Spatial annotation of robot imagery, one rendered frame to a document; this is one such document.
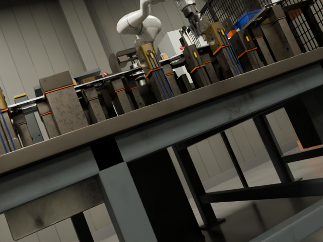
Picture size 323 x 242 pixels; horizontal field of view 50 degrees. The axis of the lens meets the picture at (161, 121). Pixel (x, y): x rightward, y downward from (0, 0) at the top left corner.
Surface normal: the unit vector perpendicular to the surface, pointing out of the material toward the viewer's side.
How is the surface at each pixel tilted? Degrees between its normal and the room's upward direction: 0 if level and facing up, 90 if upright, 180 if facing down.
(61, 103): 90
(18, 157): 90
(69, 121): 90
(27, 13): 90
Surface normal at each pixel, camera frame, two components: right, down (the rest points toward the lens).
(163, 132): 0.32, -0.25
